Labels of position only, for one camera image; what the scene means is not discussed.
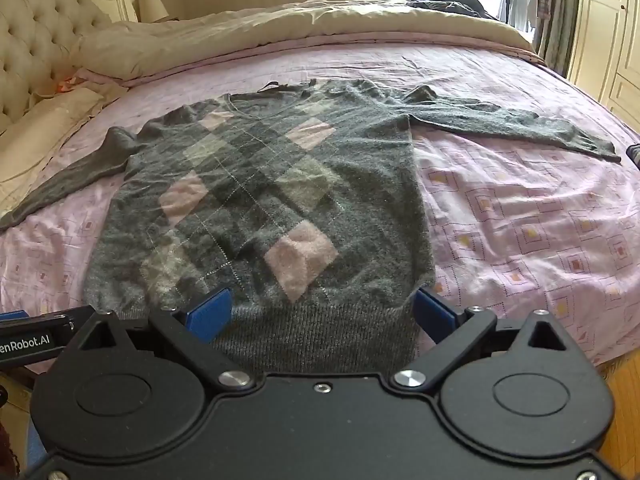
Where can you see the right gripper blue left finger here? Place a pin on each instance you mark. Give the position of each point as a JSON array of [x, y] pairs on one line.
[[188, 335]]

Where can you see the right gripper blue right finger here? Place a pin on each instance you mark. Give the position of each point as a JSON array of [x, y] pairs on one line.
[[458, 334]]

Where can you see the grey argyle knit sweater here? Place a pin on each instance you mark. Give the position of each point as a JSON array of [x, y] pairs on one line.
[[301, 200]]

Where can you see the dark clothes pile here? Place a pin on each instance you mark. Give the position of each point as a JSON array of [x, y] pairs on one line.
[[470, 8]]

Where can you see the pink patterned bed sheet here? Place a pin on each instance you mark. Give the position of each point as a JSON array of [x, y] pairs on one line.
[[514, 226]]

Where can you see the cream embroidered pillow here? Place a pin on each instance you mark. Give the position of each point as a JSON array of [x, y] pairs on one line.
[[28, 145]]

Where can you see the beige folded duvet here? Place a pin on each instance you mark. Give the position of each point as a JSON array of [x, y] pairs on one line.
[[129, 50]]

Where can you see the grey-green right curtain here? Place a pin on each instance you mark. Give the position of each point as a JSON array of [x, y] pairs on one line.
[[555, 32]]

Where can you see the cream panelled wardrobe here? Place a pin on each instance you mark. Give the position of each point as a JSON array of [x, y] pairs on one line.
[[605, 55]]

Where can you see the cream bedside lamp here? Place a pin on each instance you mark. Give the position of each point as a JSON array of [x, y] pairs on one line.
[[152, 11]]

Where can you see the cream tufted headboard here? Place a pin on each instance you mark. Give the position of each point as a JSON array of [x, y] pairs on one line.
[[36, 39]]

